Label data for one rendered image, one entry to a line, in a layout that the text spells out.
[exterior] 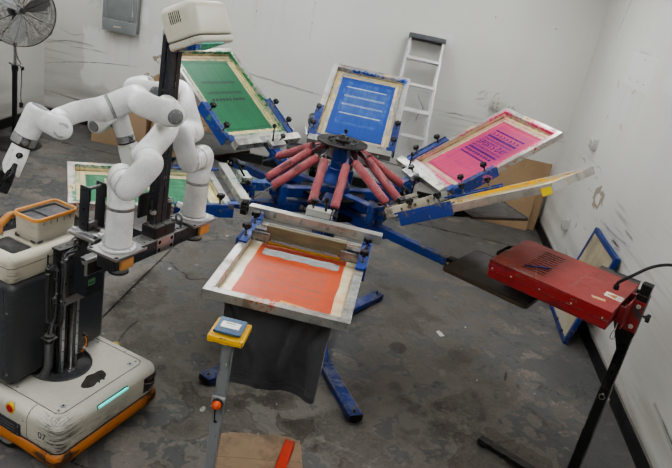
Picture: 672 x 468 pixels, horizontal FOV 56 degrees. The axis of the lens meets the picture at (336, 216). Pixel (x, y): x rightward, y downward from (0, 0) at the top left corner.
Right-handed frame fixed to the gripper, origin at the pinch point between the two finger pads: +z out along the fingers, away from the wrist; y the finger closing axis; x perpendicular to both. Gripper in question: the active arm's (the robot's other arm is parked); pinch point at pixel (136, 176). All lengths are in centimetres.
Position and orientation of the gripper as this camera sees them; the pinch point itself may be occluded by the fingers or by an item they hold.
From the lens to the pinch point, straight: 289.5
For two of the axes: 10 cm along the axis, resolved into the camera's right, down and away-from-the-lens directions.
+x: -5.0, 3.9, -7.7
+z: 1.6, 9.2, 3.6
